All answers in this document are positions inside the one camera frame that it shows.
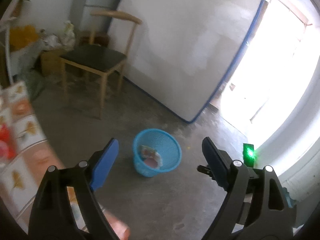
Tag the white mattress blue trim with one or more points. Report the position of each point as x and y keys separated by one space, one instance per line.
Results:
x=184 y=48

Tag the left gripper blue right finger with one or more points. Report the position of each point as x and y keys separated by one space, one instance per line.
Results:
x=218 y=165

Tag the yellow plastic bag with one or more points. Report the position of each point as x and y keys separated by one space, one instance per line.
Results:
x=21 y=37

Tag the wooden chair dark seat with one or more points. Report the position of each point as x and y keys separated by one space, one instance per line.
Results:
x=99 y=60

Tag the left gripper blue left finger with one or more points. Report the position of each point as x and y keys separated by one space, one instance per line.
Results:
x=101 y=163

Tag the grey refrigerator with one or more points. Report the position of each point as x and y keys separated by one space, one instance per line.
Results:
x=102 y=23

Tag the patterned vinyl tablecloth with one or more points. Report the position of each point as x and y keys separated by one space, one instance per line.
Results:
x=25 y=153

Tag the blue plastic mesh wastebasket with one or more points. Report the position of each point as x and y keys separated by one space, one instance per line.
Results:
x=164 y=143

